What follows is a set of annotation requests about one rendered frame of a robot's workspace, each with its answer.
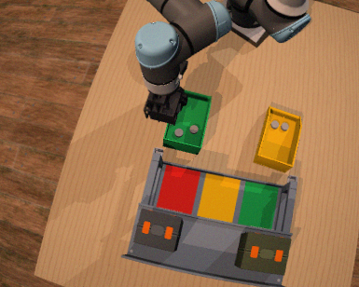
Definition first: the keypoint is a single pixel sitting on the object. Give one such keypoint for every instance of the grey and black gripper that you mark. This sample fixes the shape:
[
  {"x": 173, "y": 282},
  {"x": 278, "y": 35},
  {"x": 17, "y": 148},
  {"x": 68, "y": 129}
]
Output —
[{"x": 173, "y": 105}]

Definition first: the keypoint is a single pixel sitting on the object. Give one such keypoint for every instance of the green bin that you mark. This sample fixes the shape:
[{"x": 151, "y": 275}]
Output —
[{"x": 195, "y": 112}]

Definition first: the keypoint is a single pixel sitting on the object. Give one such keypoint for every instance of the grey metal shelf rack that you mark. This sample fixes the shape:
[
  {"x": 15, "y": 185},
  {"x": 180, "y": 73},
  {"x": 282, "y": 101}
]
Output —
[{"x": 208, "y": 246}]

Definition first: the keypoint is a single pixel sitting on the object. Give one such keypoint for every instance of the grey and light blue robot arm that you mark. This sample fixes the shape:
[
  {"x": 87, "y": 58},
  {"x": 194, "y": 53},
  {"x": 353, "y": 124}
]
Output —
[{"x": 163, "y": 48}]

